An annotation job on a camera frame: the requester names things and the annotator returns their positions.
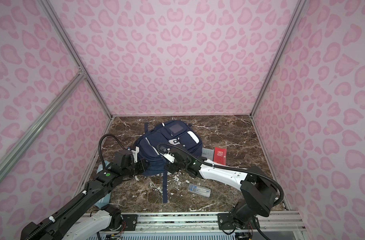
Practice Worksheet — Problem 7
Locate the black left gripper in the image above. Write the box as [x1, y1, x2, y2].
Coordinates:
[122, 157, 151, 180]

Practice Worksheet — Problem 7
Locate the navy blue student backpack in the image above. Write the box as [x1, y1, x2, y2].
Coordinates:
[132, 120, 203, 204]

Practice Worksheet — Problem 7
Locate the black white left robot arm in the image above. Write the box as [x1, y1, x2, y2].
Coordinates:
[20, 150, 149, 240]

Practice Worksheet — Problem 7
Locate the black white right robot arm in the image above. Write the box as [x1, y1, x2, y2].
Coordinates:
[161, 150, 284, 229]

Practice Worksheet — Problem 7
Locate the grey blue calculator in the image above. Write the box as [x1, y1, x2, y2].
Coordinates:
[202, 148, 215, 160]

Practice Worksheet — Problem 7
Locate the clear plastic pen case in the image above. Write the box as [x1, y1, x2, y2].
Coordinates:
[188, 184, 211, 198]

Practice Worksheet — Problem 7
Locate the light blue pencil pouch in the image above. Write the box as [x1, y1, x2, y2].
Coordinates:
[95, 160, 112, 209]

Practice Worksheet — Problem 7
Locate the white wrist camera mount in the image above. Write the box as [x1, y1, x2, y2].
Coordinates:
[131, 146, 139, 163]

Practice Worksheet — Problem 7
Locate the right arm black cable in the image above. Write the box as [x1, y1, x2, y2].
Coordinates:
[156, 142, 285, 240]

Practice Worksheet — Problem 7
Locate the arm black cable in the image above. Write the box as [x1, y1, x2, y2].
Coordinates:
[23, 133, 126, 240]
[156, 142, 285, 240]

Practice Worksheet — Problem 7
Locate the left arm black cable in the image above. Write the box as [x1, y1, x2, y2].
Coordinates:
[23, 133, 126, 240]

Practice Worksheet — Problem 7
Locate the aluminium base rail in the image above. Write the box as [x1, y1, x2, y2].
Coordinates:
[45, 211, 309, 240]

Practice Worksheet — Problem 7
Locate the diagonal aluminium frame bar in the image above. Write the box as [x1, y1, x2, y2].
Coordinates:
[0, 71, 85, 184]

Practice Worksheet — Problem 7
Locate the aluminium corner frame post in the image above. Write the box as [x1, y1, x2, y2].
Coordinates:
[37, 0, 113, 120]

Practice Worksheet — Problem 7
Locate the right aluminium corner post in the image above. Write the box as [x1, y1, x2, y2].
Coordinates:
[250, 0, 309, 119]

